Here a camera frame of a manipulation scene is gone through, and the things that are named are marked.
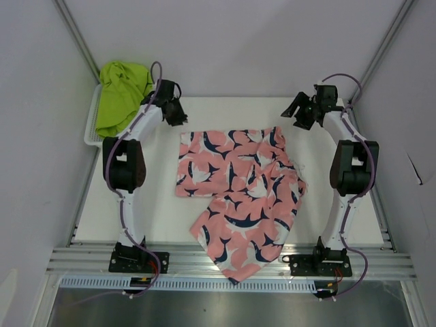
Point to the left aluminium frame post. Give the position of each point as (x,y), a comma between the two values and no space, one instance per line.
(77,37)

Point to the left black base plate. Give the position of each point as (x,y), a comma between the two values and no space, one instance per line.
(134,262)

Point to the right aluminium frame post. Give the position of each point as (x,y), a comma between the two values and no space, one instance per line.
(394,28)

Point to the aluminium mounting rail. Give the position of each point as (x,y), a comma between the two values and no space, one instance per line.
(191,261)

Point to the lime green cloth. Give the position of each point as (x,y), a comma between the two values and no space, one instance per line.
(124,86)

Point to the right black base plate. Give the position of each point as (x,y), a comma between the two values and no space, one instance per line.
(309,266)

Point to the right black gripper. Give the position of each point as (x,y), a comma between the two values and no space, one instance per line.
(300,99)

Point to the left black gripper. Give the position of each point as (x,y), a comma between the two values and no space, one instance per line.
(182,117)

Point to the aluminium frame post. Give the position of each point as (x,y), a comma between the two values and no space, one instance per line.
(77,37)
(394,28)

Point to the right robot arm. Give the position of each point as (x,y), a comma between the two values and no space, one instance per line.
(352,172)

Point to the pink shark print shorts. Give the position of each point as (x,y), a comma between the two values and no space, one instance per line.
(255,193)

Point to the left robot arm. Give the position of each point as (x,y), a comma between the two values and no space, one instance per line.
(124,167)

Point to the white slotted cable duct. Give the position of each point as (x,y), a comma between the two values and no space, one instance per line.
(299,286)

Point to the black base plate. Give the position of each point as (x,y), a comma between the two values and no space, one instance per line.
(134,262)
(309,266)

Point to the white plastic basket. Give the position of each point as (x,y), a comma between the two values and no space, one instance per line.
(91,137)

